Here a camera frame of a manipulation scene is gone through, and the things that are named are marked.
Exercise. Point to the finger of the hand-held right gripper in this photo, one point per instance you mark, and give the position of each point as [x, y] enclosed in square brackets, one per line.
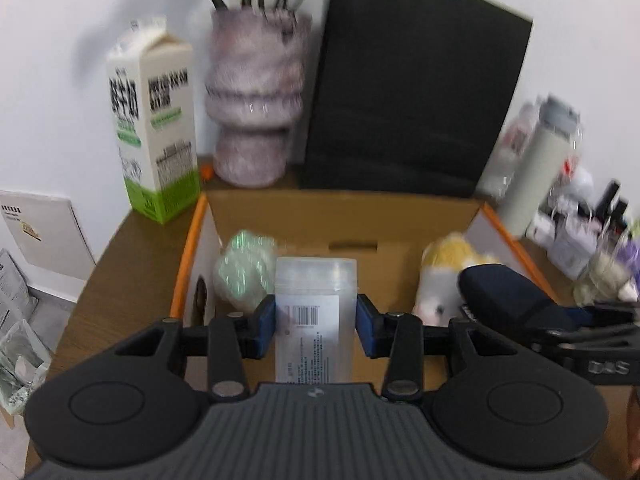
[610, 311]
[580, 337]

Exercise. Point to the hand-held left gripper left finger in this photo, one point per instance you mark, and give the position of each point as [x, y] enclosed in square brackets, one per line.
[265, 327]

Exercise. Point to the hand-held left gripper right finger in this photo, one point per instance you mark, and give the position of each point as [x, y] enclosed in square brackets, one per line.
[365, 327]

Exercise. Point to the clear plastic labelled container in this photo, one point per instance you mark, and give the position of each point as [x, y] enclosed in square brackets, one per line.
[315, 285]

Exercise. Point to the orange-edged cardboard box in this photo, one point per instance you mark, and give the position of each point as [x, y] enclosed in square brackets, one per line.
[300, 215]

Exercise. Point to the wooden desktop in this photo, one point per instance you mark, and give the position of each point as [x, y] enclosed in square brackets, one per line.
[130, 270]

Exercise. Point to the clear glass bottle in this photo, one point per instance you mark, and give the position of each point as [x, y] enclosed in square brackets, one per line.
[600, 275]

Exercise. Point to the green bubble wrap bundle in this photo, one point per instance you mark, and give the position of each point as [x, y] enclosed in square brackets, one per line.
[242, 270]

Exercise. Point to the printed tin box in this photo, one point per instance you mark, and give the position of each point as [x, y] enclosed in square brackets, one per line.
[572, 247]

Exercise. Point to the yellow white plush toy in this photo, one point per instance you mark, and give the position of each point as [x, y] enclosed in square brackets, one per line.
[445, 280]

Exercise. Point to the white thermos bottle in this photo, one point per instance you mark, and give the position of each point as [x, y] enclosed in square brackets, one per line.
[535, 170]

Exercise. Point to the small orange object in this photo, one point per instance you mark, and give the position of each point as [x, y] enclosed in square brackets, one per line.
[207, 173]

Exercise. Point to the purple marbled vase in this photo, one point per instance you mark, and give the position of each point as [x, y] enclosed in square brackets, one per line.
[255, 95]

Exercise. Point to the white green milk carton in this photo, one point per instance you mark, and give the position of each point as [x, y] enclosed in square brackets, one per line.
[150, 125]

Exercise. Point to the black paper bag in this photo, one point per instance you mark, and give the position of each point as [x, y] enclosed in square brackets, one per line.
[415, 95]

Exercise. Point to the white flat board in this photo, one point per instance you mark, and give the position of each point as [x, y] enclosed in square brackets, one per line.
[45, 230]

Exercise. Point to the plastic bags on floor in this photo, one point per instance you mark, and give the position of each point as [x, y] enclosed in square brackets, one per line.
[22, 365]

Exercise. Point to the grey printed packet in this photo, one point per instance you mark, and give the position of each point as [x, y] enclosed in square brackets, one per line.
[12, 290]

